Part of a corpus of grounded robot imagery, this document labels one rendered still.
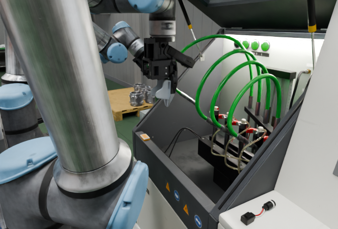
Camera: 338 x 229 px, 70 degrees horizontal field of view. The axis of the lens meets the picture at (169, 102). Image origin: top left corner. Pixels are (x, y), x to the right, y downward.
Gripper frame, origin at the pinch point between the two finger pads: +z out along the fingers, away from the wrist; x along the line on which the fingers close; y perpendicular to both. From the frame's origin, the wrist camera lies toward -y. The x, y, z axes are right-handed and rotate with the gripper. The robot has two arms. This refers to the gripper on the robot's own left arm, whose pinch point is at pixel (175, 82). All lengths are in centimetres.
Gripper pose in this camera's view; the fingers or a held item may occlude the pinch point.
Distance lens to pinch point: 104.3
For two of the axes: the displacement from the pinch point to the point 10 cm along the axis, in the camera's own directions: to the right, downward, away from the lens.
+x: -1.3, 0.9, -9.9
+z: 6.6, 7.5, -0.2
